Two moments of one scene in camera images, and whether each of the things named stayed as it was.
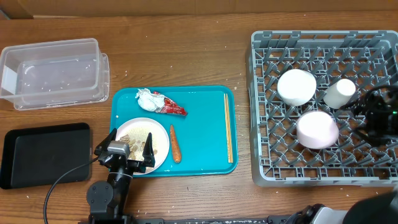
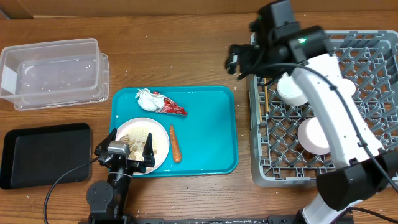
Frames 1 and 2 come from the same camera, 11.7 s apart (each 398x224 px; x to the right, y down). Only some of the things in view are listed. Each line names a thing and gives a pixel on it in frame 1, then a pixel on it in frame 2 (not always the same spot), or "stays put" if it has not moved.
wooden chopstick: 227,129 → 266,94
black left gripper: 147,157 stays put
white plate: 136,131 stays put
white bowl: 296,86 stays put
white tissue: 148,101 stays put
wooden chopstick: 230,134 → 260,111
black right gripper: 375,106 → 250,53
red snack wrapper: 170,106 stays put
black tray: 37,156 stays put
